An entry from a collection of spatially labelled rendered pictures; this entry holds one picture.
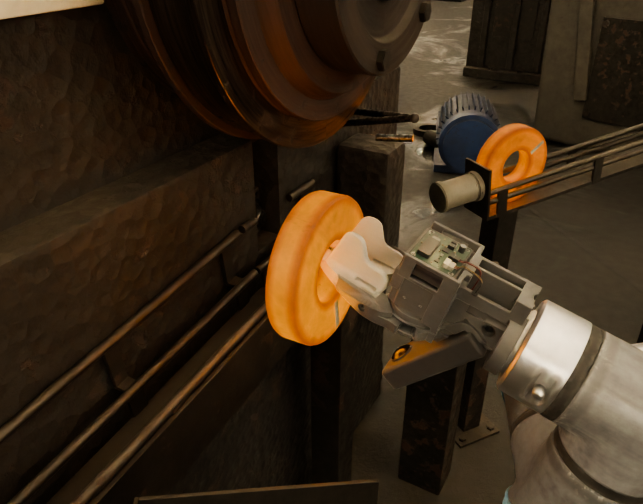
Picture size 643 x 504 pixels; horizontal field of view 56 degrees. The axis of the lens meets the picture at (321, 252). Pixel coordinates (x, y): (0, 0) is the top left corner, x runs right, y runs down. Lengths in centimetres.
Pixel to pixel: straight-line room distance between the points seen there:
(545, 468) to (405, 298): 20
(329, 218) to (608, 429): 29
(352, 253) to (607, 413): 25
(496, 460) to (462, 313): 104
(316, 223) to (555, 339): 22
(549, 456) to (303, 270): 27
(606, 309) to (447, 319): 165
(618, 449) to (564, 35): 306
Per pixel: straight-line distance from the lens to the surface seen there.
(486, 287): 54
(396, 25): 76
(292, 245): 54
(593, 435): 55
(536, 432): 65
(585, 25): 342
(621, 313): 219
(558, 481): 59
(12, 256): 60
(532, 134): 124
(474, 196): 118
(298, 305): 55
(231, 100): 61
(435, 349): 57
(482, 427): 162
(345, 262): 56
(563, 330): 53
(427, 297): 53
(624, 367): 54
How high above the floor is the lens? 114
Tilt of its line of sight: 30 degrees down
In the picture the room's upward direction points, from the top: straight up
